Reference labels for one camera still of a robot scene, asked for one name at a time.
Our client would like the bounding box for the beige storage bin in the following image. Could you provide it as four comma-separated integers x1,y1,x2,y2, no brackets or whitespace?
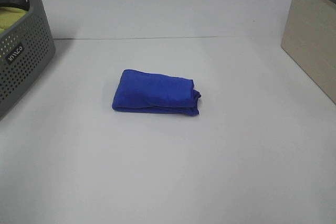
281,0,335,102

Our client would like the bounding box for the blue microfibre towel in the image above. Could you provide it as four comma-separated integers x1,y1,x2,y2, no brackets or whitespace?
112,69,201,116

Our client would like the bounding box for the grey perforated plastic basket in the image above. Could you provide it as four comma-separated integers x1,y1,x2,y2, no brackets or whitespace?
1,0,56,117

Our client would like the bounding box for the yellow-green towel in basket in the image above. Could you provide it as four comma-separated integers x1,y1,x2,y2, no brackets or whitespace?
0,7,27,33

